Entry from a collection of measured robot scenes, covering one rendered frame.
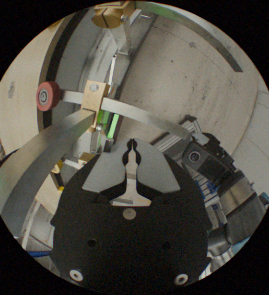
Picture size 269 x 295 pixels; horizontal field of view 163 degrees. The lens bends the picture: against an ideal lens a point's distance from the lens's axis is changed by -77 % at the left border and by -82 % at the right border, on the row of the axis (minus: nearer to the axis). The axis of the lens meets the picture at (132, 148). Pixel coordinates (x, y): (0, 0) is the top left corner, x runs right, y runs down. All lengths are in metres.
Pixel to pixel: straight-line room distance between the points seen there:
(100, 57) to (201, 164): 0.56
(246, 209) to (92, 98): 0.36
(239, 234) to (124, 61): 0.54
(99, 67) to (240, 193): 0.61
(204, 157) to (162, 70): 1.07
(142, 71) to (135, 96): 0.30
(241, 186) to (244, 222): 0.06
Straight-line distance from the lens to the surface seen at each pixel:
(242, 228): 0.19
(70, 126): 0.15
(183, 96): 1.24
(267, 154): 2.62
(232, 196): 0.19
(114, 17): 0.19
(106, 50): 0.54
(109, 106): 0.24
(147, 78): 1.12
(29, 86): 0.37
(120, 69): 0.41
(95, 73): 0.52
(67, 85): 0.47
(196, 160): 0.19
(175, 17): 0.24
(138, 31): 0.49
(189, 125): 1.08
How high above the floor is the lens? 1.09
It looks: 57 degrees down
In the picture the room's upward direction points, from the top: 179 degrees counter-clockwise
